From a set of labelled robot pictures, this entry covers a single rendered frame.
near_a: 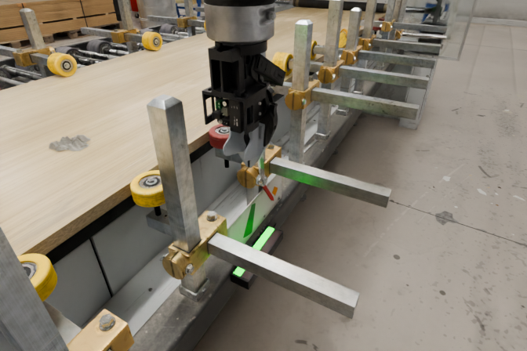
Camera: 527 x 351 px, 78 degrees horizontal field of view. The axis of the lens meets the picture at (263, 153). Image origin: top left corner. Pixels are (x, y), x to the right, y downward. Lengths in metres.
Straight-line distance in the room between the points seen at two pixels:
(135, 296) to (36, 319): 0.43
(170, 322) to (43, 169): 0.41
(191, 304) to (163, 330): 0.07
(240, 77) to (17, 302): 0.34
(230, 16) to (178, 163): 0.22
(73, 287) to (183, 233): 0.28
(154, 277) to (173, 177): 0.41
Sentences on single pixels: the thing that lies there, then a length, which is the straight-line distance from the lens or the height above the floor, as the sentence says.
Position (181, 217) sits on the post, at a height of 0.91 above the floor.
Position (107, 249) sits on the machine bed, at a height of 0.75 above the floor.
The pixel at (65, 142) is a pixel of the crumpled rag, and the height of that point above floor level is 0.91.
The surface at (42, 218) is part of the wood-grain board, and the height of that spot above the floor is 0.90.
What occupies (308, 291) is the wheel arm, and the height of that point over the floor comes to 0.81.
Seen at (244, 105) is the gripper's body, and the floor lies 1.11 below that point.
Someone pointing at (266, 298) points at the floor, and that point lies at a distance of 1.57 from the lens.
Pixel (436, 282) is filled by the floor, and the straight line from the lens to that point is 1.80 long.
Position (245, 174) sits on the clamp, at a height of 0.86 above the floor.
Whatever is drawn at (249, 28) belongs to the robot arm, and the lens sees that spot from 0.42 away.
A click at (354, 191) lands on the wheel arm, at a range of 0.73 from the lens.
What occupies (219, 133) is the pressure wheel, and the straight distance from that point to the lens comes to 0.82.
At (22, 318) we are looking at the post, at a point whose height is 0.97.
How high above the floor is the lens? 1.28
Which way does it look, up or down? 31 degrees down
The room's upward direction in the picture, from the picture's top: straight up
